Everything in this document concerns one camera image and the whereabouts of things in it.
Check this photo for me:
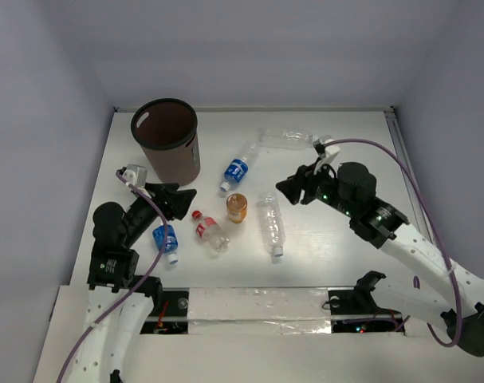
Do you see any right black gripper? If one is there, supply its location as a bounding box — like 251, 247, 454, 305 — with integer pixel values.
276, 156, 357, 218

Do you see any red label clear bottle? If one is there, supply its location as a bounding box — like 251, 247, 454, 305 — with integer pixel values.
191, 210, 230, 252

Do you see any blue label bottle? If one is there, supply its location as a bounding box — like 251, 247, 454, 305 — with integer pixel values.
152, 224, 179, 265
219, 142, 261, 193

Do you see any orange sauce bottle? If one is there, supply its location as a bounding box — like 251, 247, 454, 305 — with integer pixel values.
226, 193, 248, 223

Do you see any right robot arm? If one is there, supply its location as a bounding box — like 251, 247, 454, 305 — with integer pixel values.
276, 162, 484, 357

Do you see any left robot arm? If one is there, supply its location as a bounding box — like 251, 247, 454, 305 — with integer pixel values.
57, 184, 197, 382

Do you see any brown plastic waste bin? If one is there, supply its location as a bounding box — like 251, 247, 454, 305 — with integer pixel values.
131, 98, 201, 186

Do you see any clear bottle blue cap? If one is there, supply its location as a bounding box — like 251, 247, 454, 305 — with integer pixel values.
257, 191, 285, 258

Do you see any clear bottle at back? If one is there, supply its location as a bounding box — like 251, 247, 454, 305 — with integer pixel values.
258, 127, 317, 150

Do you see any taped white front board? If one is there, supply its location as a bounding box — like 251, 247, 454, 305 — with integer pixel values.
187, 288, 332, 335

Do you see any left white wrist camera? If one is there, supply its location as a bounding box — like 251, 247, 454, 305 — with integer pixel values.
116, 164, 148, 188

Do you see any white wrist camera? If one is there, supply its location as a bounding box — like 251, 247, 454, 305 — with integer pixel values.
116, 164, 148, 188
312, 135, 340, 164

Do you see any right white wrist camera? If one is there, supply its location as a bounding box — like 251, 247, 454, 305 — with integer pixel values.
312, 135, 340, 164

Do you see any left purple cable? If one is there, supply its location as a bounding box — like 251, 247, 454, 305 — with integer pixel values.
56, 170, 171, 383

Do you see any aluminium rail right edge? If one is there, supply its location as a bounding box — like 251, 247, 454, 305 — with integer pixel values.
384, 107, 437, 245

